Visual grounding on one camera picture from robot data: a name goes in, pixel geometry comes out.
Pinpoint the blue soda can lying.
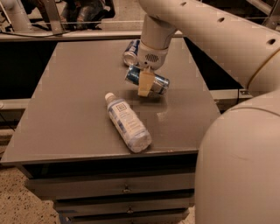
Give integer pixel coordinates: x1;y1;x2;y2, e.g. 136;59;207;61
122;39;140;66

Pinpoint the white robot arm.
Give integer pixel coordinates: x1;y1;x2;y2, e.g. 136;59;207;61
138;0;280;224

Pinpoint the middle grey drawer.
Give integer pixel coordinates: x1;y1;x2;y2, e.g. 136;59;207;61
55;195;194;217

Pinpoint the Red Bull can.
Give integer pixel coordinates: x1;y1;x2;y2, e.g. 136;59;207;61
125;65;170;95

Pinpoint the clear plastic water bottle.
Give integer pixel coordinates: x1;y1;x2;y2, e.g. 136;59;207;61
105;93;151;153

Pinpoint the white pipe post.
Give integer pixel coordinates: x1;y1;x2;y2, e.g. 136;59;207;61
0;0;32;32

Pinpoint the top grey drawer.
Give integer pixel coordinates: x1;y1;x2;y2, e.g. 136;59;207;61
26;173;195;200

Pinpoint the bottom grey drawer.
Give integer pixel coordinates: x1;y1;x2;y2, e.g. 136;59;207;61
61;208;189;224

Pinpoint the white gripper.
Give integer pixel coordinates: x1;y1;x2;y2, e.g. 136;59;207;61
137;42;168;97

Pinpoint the grey drawer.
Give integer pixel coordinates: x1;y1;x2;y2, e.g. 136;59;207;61
26;173;195;200
55;195;194;217
61;208;189;224

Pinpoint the grey drawer cabinet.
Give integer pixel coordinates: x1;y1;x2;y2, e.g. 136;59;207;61
0;38;221;224

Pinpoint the grey metal rail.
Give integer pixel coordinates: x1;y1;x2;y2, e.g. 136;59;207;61
0;29;185;43

